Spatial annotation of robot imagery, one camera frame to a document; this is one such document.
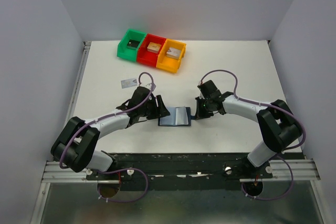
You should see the silver credit card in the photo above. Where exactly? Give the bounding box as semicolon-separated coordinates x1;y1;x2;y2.
121;78;138;89

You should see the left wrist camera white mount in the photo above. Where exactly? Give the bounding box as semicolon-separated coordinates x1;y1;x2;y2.
139;83;156;92

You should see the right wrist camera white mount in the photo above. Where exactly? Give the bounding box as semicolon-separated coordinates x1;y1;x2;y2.
197;83;207;99

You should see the aluminium front extrusion rail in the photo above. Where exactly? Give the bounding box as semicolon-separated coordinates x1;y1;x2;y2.
41;159;320;184

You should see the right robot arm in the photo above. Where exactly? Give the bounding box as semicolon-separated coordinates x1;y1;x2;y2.
194;80;303;178

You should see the wooden block in red bin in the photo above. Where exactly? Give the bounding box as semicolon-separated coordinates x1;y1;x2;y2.
147;42;161;53

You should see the red plastic bin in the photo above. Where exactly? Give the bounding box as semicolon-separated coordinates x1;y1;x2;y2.
136;34;166;68

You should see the green plastic bin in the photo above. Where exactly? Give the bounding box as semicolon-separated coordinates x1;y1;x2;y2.
117;29;147;62

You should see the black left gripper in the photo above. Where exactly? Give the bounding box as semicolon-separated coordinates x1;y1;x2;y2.
139;95;171;120

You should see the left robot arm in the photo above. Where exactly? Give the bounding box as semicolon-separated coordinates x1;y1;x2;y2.
50;87;170;179

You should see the blue leather card holder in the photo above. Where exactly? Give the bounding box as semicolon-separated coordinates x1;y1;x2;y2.
158;106;193;127

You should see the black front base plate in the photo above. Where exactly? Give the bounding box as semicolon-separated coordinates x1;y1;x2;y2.
86;153;275;191

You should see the aluminium table edge rail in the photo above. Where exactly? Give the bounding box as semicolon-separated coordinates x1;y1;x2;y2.
63;41;92;127

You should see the yellow plastic bin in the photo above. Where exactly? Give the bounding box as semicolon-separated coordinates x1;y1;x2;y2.
156;39;186;73

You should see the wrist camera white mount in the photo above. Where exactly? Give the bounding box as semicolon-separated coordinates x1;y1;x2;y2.
197;83;207;99
139;83;156;92

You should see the grey block in yellow bin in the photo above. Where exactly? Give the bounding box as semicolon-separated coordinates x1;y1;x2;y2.
166;47;181;59

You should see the black block in green bin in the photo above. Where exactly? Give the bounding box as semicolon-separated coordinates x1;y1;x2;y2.
127;39;140;50

